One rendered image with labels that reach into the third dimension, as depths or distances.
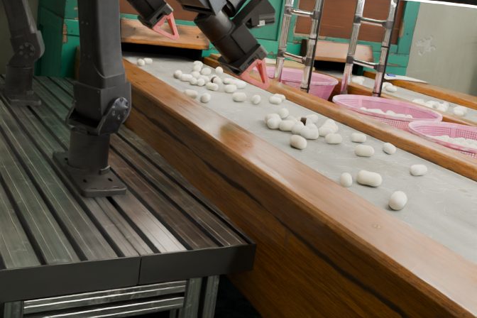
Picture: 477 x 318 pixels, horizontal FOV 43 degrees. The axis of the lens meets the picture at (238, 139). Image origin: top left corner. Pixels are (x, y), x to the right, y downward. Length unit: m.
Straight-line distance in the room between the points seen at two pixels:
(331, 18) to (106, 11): 1.47
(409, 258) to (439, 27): 3.50
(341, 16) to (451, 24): 1.89
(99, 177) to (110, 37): 0.22
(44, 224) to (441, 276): 0.49
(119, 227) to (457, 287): 0.44
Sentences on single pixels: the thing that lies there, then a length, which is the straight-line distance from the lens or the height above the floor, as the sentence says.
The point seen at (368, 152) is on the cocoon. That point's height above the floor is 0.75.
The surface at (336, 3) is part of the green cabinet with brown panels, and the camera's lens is 2.32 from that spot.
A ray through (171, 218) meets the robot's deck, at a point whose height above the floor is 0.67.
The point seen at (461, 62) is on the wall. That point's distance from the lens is 4.29.
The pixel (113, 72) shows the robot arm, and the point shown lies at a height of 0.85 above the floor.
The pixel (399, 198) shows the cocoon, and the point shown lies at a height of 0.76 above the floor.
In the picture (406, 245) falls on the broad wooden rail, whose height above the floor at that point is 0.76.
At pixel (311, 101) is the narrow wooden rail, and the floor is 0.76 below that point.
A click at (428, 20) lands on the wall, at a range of 4.00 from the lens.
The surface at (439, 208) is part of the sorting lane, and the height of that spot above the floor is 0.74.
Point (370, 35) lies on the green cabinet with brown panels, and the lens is 2.43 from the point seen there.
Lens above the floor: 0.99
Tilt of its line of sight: 14 degrees down
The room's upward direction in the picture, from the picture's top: 8 degrees clockwise
